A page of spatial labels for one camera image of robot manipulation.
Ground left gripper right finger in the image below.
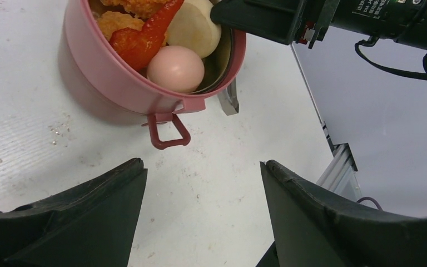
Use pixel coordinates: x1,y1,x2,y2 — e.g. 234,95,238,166
259,160,427,266

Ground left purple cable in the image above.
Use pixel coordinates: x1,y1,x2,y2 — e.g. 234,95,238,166
356,196,384,211

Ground beige egg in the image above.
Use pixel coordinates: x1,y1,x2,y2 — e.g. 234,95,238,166
146,46,205,93

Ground metal tongs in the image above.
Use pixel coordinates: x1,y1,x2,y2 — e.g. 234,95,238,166
217,79,240,116

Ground aluminium frame rail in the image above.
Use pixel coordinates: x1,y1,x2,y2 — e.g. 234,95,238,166
290,45,363,202

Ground red steel bowl with handles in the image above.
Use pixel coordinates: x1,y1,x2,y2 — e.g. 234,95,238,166
58,1,246,150

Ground orange fried food pieces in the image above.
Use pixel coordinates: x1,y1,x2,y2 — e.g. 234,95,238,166
96,0,184,71

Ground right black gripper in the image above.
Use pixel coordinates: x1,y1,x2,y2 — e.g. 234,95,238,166
210,0,427,51

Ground white bun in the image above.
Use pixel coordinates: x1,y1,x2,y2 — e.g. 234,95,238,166
167,0,222,58

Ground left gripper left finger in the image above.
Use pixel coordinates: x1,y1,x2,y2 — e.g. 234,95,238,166
0,159,147,266

